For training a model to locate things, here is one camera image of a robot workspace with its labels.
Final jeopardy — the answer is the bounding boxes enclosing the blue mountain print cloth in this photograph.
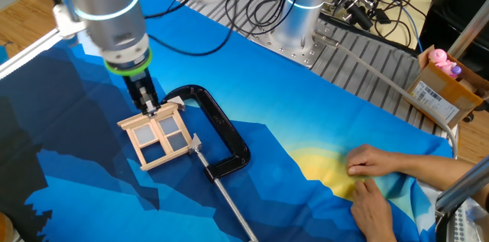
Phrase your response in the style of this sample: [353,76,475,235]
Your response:
[0,0,455,242]

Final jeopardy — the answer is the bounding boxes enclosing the aluminium table edge rail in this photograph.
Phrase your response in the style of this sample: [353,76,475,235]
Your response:
[0,26,64,81]

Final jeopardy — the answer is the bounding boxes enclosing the person's right forearm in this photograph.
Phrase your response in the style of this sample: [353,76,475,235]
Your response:
[399,153,489,208]

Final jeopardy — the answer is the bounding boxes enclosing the pink toy figure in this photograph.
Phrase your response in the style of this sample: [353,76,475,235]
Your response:
[427,47,458,79]

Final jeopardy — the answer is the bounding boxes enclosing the wooden sliding window sash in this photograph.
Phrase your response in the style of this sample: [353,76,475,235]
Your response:
[131,114,185,148]

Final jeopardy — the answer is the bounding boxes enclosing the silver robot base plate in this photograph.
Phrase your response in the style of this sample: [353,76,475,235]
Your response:
[250,24,325,69]

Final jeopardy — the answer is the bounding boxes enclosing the black camera cable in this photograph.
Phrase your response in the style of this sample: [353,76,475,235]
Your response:
[143,0,235,58]

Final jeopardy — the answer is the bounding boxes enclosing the white perforated tray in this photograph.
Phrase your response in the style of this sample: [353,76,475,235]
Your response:
[435,195,489,242]

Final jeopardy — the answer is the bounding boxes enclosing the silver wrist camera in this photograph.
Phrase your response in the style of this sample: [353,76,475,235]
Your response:
[52,3,87,40]

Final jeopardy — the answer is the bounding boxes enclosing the green flange ring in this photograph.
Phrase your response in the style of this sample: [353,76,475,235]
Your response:
[103,48,154,78]

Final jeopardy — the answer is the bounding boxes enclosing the aluminium frame post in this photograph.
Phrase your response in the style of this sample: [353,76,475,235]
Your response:
[435,156,489,216]
[446,0,489,60]

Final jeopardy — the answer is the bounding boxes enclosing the person's right hand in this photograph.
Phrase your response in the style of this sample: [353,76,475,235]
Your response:
[345,143,403,177]

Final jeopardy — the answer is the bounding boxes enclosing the brown cardboard box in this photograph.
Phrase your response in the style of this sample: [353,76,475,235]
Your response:
[404,45,489,131]

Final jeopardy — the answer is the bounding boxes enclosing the black metal C-clamp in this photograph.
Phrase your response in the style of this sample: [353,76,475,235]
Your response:
[160,84,261,242]

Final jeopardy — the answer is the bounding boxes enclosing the blue cable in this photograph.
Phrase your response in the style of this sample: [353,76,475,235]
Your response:
[400,5,425,54]

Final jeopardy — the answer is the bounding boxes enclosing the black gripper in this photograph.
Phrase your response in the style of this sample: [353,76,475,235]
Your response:
[121,69,161,117]

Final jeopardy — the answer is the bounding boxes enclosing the person's left hand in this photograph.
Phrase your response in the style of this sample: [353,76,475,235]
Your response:
[350,177,398,242]

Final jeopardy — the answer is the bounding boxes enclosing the large black case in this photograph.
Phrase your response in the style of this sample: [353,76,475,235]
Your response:
[419,0,489,71]

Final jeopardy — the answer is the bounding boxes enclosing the wooden miniature window frame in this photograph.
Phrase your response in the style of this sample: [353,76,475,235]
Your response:
[116,101,194,173]

